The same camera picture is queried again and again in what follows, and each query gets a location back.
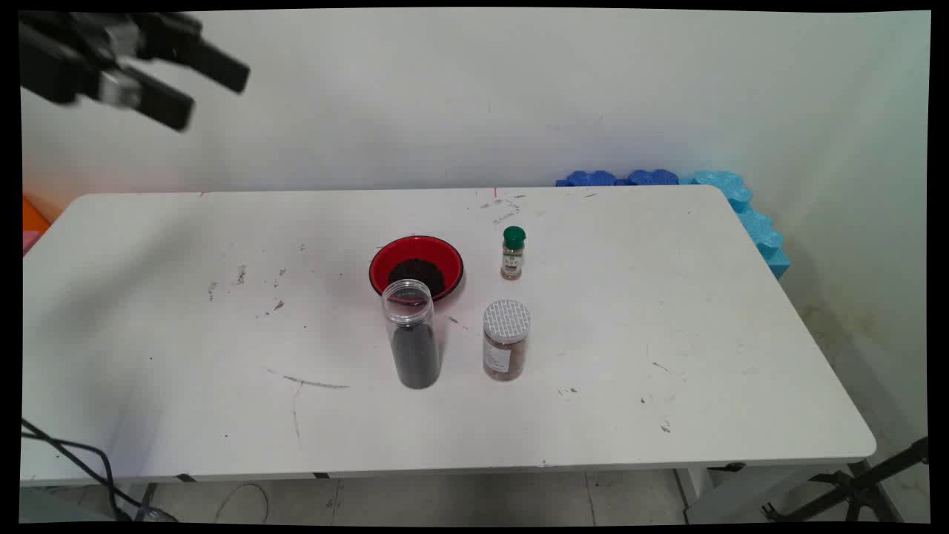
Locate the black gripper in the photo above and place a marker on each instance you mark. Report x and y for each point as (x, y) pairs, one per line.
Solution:
(59, 55)

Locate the dark blue foam mat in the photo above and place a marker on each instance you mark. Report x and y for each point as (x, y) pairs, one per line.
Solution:
(652, 177)
(589, 179)

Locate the brown spice jar white lid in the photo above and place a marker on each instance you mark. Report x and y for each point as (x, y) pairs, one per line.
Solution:
(506, 345)

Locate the clear plastic jar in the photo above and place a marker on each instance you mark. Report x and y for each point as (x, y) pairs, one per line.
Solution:
(415, 356)

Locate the small spice bottle green cap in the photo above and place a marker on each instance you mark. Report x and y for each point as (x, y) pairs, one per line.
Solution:
(512, 256)

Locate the black tripod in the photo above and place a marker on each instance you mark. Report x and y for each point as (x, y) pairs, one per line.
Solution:
(860, 486)

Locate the orange object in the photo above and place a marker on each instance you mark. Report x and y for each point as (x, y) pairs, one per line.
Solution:
(33, 215)

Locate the light blue foam mat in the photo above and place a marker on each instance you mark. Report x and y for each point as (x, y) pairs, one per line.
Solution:
(723, 185)
(760, 230)
(778, 263)

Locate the black seeds pile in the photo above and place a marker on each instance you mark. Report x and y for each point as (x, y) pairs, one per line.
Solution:
(419, 271)

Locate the red bowl black rim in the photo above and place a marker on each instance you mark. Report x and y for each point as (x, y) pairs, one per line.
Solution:
(385, 259)

